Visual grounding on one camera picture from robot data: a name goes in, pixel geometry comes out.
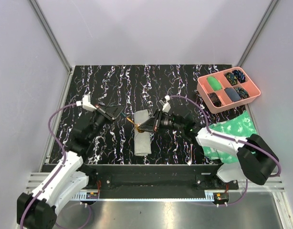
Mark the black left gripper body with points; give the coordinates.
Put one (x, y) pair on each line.
(103, 116)

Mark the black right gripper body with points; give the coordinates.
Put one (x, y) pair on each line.
(165, 122)

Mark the grey cloth napkin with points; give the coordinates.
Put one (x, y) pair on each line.
(142, 143)

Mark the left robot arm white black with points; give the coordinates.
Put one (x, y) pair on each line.
(40, 208)

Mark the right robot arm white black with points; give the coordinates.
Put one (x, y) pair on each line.
(256, 161)

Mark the black marbled table mat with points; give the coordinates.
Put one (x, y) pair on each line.
(140, 87)

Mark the dark brown patterned sock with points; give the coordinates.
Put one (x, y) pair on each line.
(215, 99)

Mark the silver fork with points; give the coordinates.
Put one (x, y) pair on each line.
(190, 155)

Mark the pink divided tray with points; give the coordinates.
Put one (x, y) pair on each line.
(204, 89)

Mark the green rolled sock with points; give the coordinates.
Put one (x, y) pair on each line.
(214, 83)

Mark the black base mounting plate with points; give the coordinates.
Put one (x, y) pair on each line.
(150, 193)

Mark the grey blue rolled sock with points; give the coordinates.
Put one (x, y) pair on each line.
(232, 94)

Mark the green white tie-dye cloth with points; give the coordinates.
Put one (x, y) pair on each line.
(241, 125)

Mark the yellow blue patterned sock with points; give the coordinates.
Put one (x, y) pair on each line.
(232, 79)

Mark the blue green patterned sock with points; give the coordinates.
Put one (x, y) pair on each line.
(242, 92)

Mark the dark blue patterned sock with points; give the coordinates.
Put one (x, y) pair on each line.
(239, 75)

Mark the aluminium front rail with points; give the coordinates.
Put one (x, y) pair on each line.
(203, 181)

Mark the aluminium frame post left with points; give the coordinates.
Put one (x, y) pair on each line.
(47, 29)

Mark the aluminium frame post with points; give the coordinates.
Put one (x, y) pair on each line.
(259, 29)
(47, 29)

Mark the aluminium frame post right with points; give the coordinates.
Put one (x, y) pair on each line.
(259, 29)

